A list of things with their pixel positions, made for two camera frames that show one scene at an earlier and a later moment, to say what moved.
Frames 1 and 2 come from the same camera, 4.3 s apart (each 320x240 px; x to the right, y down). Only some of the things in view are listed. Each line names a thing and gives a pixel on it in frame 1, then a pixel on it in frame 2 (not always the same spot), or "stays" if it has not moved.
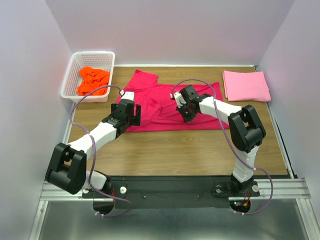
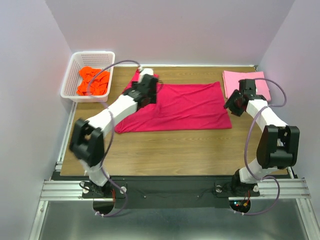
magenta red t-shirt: (159, 112) stays
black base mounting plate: (205, 192) stays
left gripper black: (135, 120) -> (153, 96)
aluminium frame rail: (49, 194) stays
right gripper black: (187, 118) -> (230, 104)
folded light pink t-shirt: (246, 86) stays
